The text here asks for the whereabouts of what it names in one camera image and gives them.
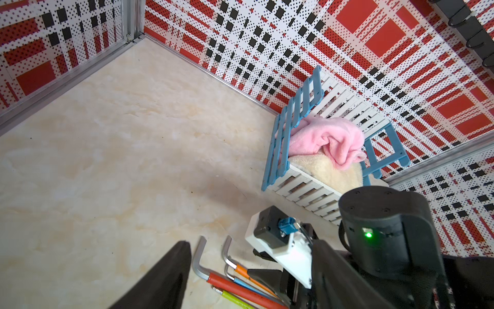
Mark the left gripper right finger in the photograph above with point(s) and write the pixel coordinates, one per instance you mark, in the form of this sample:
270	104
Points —
336	283

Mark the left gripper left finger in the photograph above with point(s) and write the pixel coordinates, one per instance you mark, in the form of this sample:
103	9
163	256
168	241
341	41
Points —
164	285

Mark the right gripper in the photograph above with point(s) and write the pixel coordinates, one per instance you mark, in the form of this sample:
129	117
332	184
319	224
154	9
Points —
290	291

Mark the red hex key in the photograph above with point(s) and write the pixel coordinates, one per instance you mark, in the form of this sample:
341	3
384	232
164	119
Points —
218	281

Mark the orange hex key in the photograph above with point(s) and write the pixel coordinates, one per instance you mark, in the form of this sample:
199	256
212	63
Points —
240	269

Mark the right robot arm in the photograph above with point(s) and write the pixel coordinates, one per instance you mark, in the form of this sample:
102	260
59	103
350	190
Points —
400	224

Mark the blue hex key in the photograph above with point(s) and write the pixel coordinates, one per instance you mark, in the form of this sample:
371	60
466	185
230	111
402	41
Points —
243	284

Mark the green hex key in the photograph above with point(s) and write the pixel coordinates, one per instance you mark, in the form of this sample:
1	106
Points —
233	299

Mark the cream fleece mattress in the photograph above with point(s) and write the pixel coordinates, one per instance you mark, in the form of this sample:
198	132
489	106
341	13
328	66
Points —
320	167

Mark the pink cloth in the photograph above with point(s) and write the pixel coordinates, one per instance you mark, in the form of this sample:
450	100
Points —
338	138

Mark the blue white toy crib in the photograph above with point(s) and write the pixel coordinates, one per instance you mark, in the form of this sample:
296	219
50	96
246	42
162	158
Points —
321	95

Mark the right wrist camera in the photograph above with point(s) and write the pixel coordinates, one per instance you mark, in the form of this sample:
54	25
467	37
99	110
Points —
272	231

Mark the black hook rail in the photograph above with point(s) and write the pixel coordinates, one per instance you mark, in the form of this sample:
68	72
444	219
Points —
461	18

